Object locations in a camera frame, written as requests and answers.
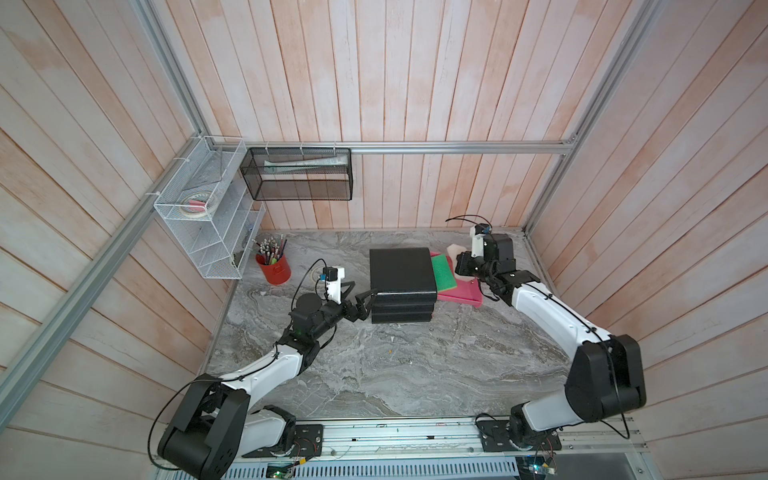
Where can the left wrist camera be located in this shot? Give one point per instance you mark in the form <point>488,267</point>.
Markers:
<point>333,279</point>

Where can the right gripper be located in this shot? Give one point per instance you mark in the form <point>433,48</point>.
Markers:
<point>464,258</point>

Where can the aluminium frame crossbar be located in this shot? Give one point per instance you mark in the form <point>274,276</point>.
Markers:
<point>427,147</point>

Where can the white wire shelf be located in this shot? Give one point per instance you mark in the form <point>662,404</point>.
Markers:
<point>217,245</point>

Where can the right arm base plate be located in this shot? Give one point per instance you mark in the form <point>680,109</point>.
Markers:
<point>510,435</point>

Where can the red pen cup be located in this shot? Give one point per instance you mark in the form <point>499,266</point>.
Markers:
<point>275,270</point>

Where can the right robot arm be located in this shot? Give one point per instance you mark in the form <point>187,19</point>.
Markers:
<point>606,375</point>

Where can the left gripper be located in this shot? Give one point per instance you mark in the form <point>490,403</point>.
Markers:
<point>362,312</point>

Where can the pink drawer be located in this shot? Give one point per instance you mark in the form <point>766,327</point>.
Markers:
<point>466,292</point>

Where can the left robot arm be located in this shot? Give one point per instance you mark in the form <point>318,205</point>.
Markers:
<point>216,422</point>

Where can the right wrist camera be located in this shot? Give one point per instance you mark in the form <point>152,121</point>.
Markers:
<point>478,233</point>

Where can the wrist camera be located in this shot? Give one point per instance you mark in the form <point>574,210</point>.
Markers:
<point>478,233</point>
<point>333,279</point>

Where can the pens in cup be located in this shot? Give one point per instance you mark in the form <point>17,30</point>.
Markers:
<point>270,250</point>

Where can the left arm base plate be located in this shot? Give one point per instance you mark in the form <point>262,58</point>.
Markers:
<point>302,441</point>

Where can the black mesh basket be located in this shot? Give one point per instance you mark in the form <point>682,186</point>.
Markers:
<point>298,173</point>

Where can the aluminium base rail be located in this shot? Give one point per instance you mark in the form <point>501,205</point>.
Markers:
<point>453,437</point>

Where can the beige sponge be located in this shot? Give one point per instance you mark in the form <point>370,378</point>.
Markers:
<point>452,253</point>

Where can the green yellow sponge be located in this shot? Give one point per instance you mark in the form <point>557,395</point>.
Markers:
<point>443,275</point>

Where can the tape roll in shelf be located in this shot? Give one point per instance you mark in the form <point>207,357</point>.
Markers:
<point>198,205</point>

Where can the black drawer cabinet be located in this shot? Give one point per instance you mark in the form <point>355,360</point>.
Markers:
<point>405,284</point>

